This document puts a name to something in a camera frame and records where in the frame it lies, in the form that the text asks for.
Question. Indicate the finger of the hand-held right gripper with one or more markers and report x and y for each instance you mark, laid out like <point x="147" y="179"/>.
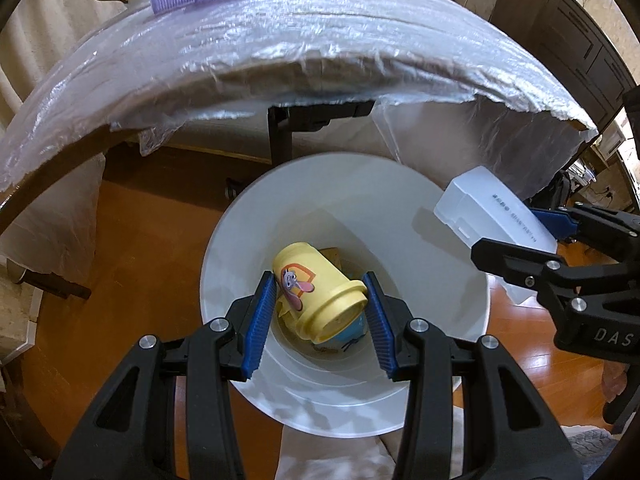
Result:
<point x="515" y="262"/>
<point x="590" y="217"/>

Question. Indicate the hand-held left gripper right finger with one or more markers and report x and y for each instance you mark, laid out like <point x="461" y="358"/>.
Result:
<point x="381" y="332"/>

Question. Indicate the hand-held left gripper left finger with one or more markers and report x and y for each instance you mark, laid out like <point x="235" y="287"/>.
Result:
<point x="260" y="332"/>

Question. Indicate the yellow cartoon cup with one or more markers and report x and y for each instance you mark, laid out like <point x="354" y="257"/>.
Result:
<point x="320" y="300"/>

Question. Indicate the white translucent plastic box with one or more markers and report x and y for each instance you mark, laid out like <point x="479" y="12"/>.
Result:
<point x="480" y="200"/>

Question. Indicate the white trash bin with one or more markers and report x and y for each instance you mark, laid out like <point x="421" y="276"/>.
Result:
<point x="350" y="200"/>

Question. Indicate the person's right hand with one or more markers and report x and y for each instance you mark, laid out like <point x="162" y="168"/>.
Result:
<point x="615" y="382"/>

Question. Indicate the grey blue cloth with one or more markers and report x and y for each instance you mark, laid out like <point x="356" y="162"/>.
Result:
<point x="592" y="452"/>

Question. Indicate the white cloth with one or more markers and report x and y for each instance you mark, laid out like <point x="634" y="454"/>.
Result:
<point x="330" y="455"/>

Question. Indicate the dark wooden cabinet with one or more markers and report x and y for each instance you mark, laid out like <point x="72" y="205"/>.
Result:
<point x="570" y="30"/>

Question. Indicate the dark table leg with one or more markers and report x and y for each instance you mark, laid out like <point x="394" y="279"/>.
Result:
<point x="282" y="130"/>

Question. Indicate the beige patterned curtain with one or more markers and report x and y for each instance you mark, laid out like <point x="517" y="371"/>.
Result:
<point x="45" y="25"/>

